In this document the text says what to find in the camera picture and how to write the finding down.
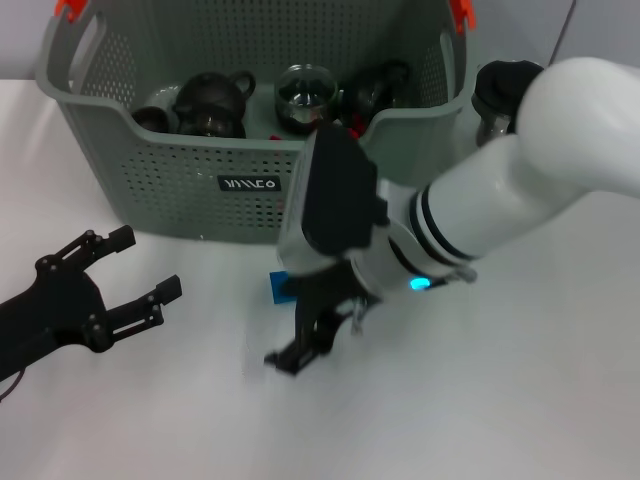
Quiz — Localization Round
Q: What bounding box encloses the dark left wrist cable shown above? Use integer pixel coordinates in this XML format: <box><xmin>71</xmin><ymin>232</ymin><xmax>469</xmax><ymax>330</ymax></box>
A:
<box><xmin>0</xmin><ymin>367</ymin><xmax>27</xmax><ymax>401</ymax></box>

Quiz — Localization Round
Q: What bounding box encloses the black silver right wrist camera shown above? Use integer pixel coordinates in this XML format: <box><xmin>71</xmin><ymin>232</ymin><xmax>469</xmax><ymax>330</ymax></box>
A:
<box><xmin>277</xmin><ymin>122</ymin><xmax>391</xmax><ymax>276</ymax></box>

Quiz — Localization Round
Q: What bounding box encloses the grey perforated storage bin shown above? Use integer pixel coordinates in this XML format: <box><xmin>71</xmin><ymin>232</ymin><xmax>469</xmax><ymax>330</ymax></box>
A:
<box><xmin>33</xmin><ymin>0</ymin><xmax>476</xmax><ymax>245</ymax></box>

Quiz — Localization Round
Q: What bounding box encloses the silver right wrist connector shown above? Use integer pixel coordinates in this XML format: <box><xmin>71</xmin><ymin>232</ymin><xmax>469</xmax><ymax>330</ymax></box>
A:
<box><xmin>349</xmin><ymin>298</ymin><xmax>369</xmax><ymax>336</ymax></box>

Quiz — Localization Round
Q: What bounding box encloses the glass pitcher black handle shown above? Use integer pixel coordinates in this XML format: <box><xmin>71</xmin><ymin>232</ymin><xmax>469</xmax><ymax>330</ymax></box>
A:
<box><xmin>472</xmin><ymin>58</ymin><xmax>545</xmax><ymax>146</ymax></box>

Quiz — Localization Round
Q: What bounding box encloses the blue square building block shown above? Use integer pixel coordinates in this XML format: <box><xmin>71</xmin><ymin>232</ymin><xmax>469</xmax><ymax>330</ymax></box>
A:
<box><xmin>268</xmin><ymin>269</ymin><xmax>301</xmax><ymax>305</ymax></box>

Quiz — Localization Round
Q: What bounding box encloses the dark right wrist cable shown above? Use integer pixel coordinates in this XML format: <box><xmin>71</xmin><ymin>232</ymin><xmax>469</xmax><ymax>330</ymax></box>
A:
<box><xmin>434</xmin><ymin>267</ymin><xmax>479</xmax><ymax>287</ymax></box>

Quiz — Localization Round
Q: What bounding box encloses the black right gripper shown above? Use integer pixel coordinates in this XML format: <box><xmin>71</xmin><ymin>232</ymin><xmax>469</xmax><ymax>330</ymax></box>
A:
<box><xmin>263</xmin><ymin>259</ymin><xmax>367</xmax><ymax>377</ymax></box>

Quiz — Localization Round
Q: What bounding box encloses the dark wrist cable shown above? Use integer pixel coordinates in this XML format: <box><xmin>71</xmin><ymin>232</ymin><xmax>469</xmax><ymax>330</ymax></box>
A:
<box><xmin>0</xmin><ymin>367</ymin><xmax>27</xmax><ymax>401</ymax></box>
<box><xmin>434</xmin><ymin>267</ymin><xmax>479</xmax><ymax>287</ymax></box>

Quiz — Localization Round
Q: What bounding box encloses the black clay teapot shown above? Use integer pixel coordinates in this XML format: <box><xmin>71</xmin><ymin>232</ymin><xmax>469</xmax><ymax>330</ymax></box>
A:
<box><xmin>172</xmin><ymin>70</ymin><xmax>256</xmax><ymax>121</ymax></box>

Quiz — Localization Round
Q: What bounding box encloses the small black clay cup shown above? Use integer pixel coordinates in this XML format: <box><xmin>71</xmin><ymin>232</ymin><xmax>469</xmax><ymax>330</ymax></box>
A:
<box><xmin>131</xmin><ymin>106</ymin><xmax>171</xmax><ymax>135</ymax></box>

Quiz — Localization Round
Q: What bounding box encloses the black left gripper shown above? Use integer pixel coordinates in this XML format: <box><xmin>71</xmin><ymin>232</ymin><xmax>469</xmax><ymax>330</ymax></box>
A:
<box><xmin>0</xmin><ymin>224</ymin><xmax>182</xmax><ymax>382</ymax></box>

